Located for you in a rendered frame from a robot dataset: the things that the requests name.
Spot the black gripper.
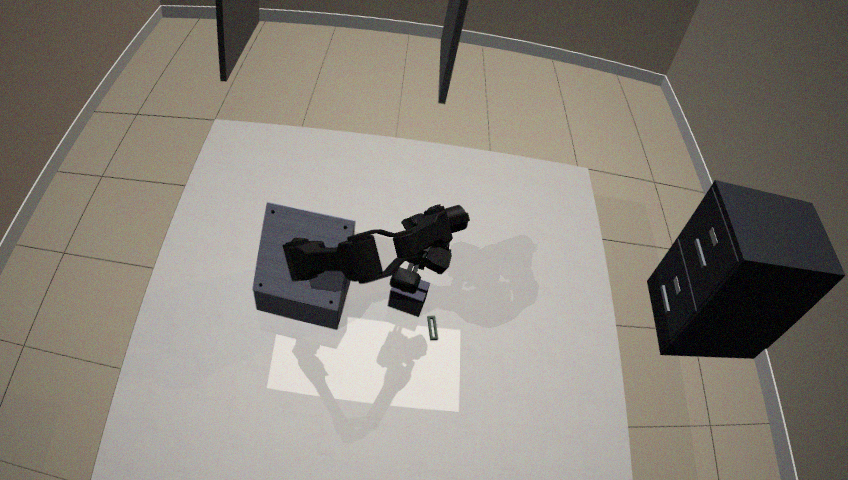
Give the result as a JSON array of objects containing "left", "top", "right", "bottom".
[{"left": 389, "top": 246, "right": 431, "bottom": 294}]

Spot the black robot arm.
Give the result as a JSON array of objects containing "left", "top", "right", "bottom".
[{"left": 282, "top": 204, "right": 470, "bottom": 284}]

